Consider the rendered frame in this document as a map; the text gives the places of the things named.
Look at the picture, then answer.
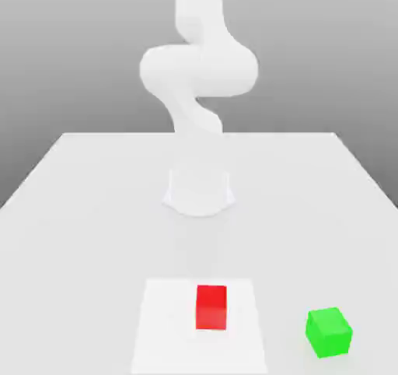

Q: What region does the small red cube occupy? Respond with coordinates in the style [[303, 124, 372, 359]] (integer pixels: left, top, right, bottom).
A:
[[194, 284, 229, 331]]

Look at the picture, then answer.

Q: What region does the small green cube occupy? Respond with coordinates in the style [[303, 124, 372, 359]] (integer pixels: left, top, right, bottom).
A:
[[305, 307, 354, 359]]

